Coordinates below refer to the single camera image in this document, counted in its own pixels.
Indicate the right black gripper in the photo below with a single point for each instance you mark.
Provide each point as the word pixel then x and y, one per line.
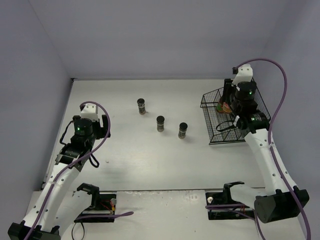
pixel 227 89

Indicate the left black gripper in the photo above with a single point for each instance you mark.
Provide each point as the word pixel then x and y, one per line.
pixel 104 123

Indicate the sauce bottle yellow cap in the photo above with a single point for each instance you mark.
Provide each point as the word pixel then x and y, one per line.
pixel 219 107
pixel 226 108

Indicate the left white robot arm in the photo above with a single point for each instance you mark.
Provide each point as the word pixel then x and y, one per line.
pixel 48 220

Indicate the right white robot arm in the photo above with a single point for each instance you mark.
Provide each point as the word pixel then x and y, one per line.
pixel 281 199

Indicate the far spice jar black lid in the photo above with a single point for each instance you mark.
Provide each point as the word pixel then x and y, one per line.
pixel 141 106

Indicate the spice jar black lid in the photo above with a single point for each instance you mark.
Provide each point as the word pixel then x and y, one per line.
pixel 182 130
pixel 141 106
pixel 160 120

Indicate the right spice jar black lid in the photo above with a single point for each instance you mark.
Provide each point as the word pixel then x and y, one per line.
pixel 182 130

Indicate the middle spice jar black lid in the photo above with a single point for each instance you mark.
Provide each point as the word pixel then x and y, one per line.
pixel 160 120

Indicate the black wire basket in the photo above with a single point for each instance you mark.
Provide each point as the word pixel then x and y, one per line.
pixel 232 127

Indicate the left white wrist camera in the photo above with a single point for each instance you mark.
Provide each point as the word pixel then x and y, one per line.
pixel 89 111

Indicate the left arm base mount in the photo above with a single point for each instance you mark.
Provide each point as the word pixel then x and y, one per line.
pixel 101 203

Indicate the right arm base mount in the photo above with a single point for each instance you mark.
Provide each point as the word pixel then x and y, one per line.
pixel 220 206

